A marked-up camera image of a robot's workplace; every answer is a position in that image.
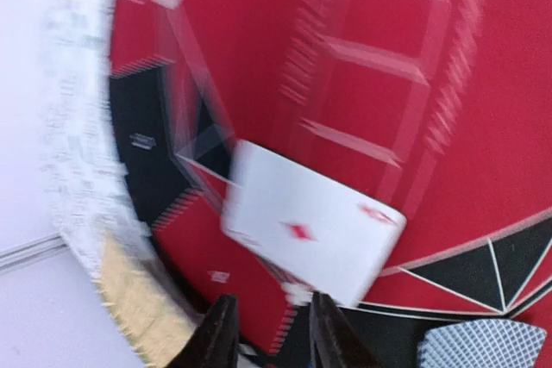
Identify single blue playing card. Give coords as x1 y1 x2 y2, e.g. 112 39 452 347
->
417 319 547 368

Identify face-up diamonds playing card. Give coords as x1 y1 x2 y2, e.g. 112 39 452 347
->
222 140 406 307

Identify round red black poker mat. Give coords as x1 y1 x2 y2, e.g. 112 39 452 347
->
109 0 551 367

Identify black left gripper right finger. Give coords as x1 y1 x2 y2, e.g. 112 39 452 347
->
309 292 380 368

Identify woven bamboo fan mat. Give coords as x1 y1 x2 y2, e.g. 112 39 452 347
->
93 235 203 367

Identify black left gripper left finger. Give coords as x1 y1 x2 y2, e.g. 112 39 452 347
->
166 295 240 368

